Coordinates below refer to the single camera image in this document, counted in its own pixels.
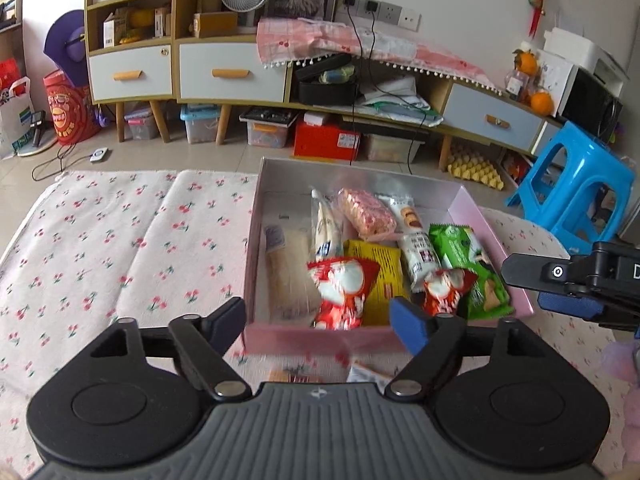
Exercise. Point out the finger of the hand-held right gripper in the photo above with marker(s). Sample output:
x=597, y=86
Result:
x=530, y=271
x=565, y=304

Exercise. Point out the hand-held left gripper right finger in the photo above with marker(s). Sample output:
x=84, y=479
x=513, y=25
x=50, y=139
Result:
x=412, y=325

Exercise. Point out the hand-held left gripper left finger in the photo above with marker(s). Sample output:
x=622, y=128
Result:
x=225, y=325

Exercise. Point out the red snack packet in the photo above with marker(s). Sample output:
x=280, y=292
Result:
x=340, y=290
x=445, y=290

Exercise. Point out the small white snack packet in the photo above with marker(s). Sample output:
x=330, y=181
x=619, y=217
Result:
x=365, y=374

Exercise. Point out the yellow snack packet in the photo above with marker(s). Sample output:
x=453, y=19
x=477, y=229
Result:
x=380, y=260

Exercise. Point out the green snack packet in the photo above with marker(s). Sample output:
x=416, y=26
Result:
x=460, y=247

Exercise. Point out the white cookie packet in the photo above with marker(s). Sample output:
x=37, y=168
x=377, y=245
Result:
x=417, y=250

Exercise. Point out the orange snack packet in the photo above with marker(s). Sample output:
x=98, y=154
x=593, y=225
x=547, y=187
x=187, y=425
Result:
x=290, y=376

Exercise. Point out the clear long wafer packet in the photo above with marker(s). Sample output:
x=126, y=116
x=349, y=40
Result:
x=290, y=270

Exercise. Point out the pink nougat packet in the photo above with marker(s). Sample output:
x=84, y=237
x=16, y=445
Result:
x=367, y=212

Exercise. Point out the white bread packet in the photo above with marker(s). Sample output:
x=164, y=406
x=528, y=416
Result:
x=327, y=230

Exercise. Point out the pink cardboard box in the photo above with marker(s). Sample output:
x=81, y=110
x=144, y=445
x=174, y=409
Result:
x=360, y=180

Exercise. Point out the pink fuzzy clothing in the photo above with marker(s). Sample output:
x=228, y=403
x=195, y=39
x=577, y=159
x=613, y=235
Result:
x=625, y=400

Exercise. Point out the yellow egg tray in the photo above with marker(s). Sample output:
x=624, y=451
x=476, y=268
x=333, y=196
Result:
x=475, y=167

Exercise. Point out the blue plastic stool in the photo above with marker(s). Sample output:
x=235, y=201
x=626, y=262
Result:
x=575, y=160

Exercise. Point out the cherry print tablecloth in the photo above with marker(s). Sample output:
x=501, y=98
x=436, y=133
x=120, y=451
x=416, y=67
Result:
x=125, y=240

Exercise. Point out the orange fruit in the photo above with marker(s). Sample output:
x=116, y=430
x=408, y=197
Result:
x=542, y=103
x=527, y=62

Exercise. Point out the black microwave oven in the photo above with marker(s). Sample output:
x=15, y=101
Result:
x=590, y=105

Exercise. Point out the low wooden cabinet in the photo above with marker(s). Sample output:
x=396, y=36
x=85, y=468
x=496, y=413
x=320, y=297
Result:
x=430, y=115

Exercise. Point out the clear bin with blue lid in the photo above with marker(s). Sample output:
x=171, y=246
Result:
x=200, y=125

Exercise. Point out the red carton box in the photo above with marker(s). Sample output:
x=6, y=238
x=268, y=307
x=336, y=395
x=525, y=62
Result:
x=325, y=140

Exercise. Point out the clear bin with pink lid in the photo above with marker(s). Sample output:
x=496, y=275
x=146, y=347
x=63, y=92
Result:
x=142, y=125

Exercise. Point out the stack of papers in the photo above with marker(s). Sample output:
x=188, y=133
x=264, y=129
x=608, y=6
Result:
x=395, y=95

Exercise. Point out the white printer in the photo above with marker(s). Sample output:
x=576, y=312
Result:
x=585, y=52

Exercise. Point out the black storage box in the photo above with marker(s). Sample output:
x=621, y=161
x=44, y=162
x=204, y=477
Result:
x=325, y=92

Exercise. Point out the white round stand base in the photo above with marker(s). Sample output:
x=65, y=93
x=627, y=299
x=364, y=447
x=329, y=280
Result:
x=37, y=149

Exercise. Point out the red paper bag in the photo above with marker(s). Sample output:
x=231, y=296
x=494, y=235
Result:
x=70, y=110

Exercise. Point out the white paper bag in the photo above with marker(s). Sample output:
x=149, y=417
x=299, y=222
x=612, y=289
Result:
x=17, y=120

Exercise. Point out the yellow carton box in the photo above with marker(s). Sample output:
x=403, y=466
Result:
x=215, y=25

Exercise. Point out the pink cloth with pompom trim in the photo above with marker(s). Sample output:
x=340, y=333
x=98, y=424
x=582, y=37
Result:
x=310, y=35

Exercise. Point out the white carton box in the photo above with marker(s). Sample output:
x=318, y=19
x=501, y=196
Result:
x=116, y=27

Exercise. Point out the purple folded object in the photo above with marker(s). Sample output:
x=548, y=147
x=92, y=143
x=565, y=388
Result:
x=65, y=40

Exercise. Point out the red gift bag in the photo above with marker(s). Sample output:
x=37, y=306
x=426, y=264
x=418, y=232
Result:
x=7, y=75

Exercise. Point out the tall wooden shelf cabinet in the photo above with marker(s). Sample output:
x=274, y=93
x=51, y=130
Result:
x=130, y=0

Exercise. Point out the wooden bookshelf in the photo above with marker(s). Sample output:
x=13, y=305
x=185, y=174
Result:
x=10, y=10

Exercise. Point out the white floor switch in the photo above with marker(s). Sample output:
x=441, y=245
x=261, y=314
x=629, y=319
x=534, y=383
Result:
x=99, y=155

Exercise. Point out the wall power sockets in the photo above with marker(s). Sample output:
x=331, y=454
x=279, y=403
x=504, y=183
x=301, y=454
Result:
x=390, y=12

